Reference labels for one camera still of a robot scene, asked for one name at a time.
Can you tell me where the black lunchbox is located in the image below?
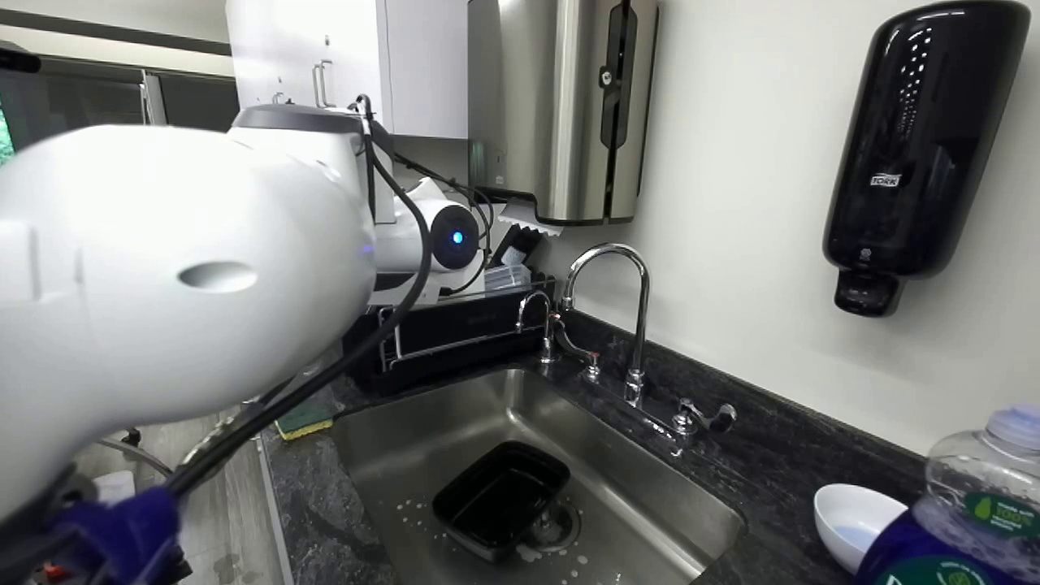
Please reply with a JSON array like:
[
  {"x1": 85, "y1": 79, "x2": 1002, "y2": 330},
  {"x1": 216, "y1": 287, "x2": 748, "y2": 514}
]
[{"x1": 430, "y1": 439, "x2": 575, "y2": 570}]

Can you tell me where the clear plastic container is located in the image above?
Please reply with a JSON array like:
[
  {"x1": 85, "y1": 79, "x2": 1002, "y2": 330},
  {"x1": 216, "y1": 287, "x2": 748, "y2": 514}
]
[{"x1": 482, "y1": 261, "x2": 535, "y2": 295}]

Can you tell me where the small chrome faucet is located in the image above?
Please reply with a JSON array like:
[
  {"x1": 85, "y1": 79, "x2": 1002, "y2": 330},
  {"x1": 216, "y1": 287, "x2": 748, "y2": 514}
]
[{"x1": 513, "y1": 287, "x2": 563, "y2": 367}]

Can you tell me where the black dish brush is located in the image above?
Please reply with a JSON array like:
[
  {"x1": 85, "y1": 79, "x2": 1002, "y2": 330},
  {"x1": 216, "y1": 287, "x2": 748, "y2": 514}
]
[{"x1": 489, "y1": 221, "x2": 546, "y2": 274}]

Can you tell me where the black dish rack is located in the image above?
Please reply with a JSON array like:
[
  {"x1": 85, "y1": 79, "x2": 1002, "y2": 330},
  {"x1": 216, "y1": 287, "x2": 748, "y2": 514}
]
[{"x1": 341, "y1": 243, "x2": 558, "y2": 399}]

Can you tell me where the tall chrome faucet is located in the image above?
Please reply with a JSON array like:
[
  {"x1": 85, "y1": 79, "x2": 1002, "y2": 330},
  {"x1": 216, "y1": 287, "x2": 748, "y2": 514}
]
[{"x1": 558, "y1": 241, "x2": 660, "y2": 406}]

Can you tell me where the steel paper towel dispenser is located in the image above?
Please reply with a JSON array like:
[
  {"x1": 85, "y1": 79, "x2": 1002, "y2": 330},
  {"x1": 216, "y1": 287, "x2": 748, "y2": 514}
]
[{"x1": 465, "y1": 0, "x2": 665, "y2": 237}]

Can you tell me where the metal sink drain strainer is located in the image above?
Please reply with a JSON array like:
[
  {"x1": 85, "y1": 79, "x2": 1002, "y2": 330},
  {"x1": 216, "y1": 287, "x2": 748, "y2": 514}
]
[{"x1": 526, "y1": 496, "x2": 588, "y2": 557}]

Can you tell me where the stainless steel sink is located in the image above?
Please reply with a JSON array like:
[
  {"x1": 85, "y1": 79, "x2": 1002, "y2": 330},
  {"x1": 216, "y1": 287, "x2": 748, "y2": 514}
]
[{"x1": 327, "y1": 367, "x2": 752, "y2": 585}]

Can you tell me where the green yellow sponge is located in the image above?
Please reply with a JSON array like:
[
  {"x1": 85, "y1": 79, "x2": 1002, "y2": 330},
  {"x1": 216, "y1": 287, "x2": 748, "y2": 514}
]
[{"x1": 274, "y1": 394, "x2": 339, "y2": 445}]

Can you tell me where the small white bowl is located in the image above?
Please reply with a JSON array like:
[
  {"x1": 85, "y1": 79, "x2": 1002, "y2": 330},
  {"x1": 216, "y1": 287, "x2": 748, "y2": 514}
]
[{"x1": 810, "y1": 481, "x2": 912, "y2": 577}]

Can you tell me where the black soap dispenser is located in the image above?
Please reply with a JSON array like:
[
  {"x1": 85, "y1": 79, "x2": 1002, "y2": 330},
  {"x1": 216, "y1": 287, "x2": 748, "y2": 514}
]
[{"x1": 819, "y1": 0, "x2": 1040, "y2": 321}]

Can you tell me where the blue dish soap bottle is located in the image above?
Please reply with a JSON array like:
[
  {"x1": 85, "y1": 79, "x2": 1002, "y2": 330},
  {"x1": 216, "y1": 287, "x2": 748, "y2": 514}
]
[{"x1": 855, "y1": 402, "x2": 1040, "y2": 585}]

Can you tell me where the chrome faucet handle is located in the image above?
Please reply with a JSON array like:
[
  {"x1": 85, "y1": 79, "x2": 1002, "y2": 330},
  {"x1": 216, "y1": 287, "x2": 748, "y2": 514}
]
[{"x1": 663, "y1": 394, "x2": 748, "y2": 442}]

